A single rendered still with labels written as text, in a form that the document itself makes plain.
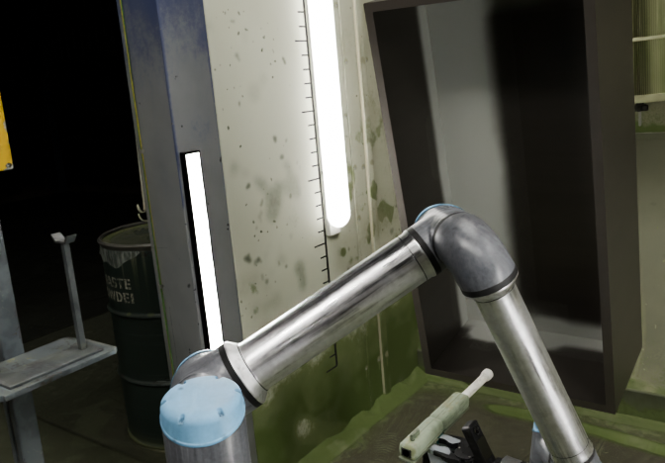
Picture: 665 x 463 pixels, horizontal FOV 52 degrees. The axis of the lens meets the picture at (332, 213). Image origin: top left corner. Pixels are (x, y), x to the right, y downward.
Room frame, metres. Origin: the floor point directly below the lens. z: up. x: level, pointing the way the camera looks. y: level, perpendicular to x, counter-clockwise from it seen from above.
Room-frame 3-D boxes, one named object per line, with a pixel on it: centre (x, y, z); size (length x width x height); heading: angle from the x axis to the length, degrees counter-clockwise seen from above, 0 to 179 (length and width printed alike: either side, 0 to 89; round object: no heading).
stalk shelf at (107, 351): (1.67, 0.79, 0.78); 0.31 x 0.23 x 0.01; 143
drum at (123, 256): (2.86, 0.71, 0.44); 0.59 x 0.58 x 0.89; 33
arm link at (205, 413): (1.15, 0.27, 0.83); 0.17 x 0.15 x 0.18; 9
